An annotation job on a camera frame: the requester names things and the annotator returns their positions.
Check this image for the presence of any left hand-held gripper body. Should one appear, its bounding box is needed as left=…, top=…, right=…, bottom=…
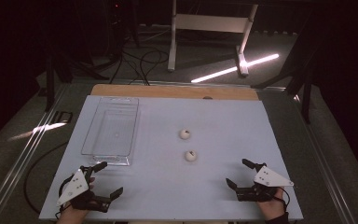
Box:
left=56, top=166, right=113, bottom=214

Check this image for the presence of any small black floor box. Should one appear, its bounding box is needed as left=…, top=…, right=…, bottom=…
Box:
left=53, top=110, right=74, bottom=124

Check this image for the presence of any black metal stand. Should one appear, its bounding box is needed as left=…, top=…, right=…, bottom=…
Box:
left=41, top=46, right=110, bottom=114
left=251, top=12, right=327, bottom=125

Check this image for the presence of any wooden table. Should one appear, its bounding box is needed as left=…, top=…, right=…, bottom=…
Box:
left=90, top=83, right=260, bottom=102

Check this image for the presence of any person's left hand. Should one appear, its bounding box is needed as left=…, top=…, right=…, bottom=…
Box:
left=56, top=203, right=90, bottom=224

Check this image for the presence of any pale blue table mat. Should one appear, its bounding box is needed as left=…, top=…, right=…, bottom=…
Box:
left=38, top=94, right=304, bottom=222

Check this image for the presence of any bright light strip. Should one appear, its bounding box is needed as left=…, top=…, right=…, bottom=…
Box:
left=190, top=53, right=281, bottom=84

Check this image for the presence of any person's right hand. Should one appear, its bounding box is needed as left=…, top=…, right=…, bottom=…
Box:
left=256, top=188, right=288, bottom=223

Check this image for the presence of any clear plastic container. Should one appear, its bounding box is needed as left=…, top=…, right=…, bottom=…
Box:
left=80, top=96, right=140, bottom=167

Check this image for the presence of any black floor cable loop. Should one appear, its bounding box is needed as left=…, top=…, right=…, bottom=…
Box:
left=22, top=140, right=70, bottom=216

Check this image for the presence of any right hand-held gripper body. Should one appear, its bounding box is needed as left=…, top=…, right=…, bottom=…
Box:
left=234, top=161, right=295, bottom=203

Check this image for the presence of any white desk frame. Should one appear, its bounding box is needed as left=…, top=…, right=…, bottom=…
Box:
left=167, top=0, right=259, bottom=77

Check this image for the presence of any black cables bundle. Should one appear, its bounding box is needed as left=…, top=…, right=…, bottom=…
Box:
left=108, top=48, right=171, bottom=87

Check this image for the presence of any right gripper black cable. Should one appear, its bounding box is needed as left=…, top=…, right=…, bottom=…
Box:
left=279, top=186, right=291, bottom=209

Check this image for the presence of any metal floor rail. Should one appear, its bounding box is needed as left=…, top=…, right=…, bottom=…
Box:
left=0, top=83, right=71, bottom=224
left=292, top=92, right=358, bottom=224

